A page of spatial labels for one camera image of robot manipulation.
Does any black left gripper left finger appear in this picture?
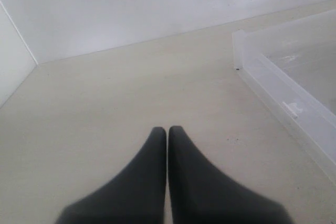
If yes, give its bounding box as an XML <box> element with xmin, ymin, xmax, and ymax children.
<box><xmin>56</xmin><ymin>127</ymin><xmax>167</xmax><ymax>223</ymax></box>

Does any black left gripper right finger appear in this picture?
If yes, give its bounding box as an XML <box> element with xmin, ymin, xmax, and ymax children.
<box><xmin>168</xmin><ymin>126</ymin><xmax>289</xmax><ymax>223</ymax></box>

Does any clear plastic storage box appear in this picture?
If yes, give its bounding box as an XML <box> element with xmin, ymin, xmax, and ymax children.
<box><xmin>232</xmin><ymin>10</ymin><xmax>335</xmax><ymax>181</ymax></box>

